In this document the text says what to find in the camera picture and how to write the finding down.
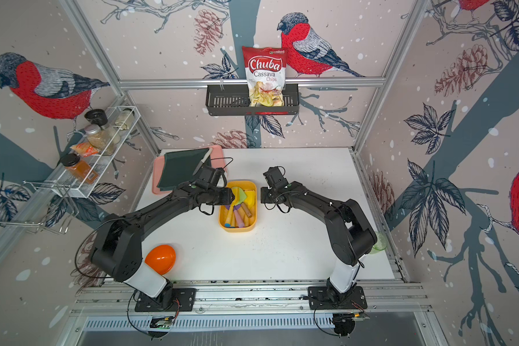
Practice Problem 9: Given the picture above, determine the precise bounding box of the red cassava chips bag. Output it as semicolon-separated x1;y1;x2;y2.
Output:
242;46;287;108

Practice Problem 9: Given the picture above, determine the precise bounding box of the horizontal aluminium frame rail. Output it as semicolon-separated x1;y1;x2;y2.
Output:
117;76;386;91

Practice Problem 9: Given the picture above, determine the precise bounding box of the dark green folded cloth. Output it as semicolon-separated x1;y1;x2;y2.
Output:
157;148;210;191

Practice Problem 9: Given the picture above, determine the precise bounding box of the black wall basket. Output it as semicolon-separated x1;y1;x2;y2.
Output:
205;83;300;117

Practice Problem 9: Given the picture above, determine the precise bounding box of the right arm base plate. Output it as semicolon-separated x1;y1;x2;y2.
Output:
307;285;368;311

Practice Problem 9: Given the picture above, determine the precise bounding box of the black-lid spice jar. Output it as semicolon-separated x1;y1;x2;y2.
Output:
84;109;108;128

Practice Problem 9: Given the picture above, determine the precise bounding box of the orange snack packet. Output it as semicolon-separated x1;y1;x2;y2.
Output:
71;142;101;158

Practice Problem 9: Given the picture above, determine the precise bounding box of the small circuit board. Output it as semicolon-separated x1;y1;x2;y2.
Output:
150;316;175;330

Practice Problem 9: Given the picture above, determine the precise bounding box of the white wire spice rack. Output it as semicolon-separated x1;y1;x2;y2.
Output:
49;105;141;198

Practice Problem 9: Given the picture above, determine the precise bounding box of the yellow shovel blue-tipped handle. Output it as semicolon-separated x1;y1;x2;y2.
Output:
223;204;236;228

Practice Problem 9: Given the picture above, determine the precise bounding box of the pink plastic tray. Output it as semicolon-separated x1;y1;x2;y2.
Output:
151;145;228;195

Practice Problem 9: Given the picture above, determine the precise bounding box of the pale glass jar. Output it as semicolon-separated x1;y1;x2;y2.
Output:
114;108;134;131

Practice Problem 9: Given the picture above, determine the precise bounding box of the silver-lid spice jar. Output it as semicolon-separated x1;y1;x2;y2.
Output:
84;124;115;156

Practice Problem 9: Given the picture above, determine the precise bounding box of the orange plastic bowl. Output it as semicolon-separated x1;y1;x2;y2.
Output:
145;245;177;275

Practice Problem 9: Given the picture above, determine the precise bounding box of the green shovel wooden handle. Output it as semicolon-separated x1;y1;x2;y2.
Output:
232;186;247;206

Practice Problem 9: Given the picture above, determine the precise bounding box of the clear green cup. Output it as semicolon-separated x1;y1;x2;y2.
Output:
370;232;389;255

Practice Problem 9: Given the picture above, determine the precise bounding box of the black round connector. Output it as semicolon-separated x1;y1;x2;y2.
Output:
332;314;356;337

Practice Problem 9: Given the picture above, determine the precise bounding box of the purple shovel pink handle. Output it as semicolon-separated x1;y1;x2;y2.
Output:
234;204;245;228

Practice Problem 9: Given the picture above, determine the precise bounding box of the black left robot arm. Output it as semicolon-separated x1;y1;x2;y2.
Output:
89;166;234;306

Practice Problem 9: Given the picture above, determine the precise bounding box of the orange sauce jar black lid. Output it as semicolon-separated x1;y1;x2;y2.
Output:
60;153;98;184

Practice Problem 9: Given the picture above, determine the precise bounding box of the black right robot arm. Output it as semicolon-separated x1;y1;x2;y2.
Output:
260;167;378;294

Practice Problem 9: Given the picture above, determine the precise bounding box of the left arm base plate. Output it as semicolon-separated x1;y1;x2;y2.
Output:
135;288;197;313

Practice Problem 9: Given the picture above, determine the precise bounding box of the chrome wire hanger rack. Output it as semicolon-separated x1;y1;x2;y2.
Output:
0;181;81;235

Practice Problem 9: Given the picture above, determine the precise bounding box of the yellow plastic storage box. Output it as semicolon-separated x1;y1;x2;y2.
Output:
219;180;259;233

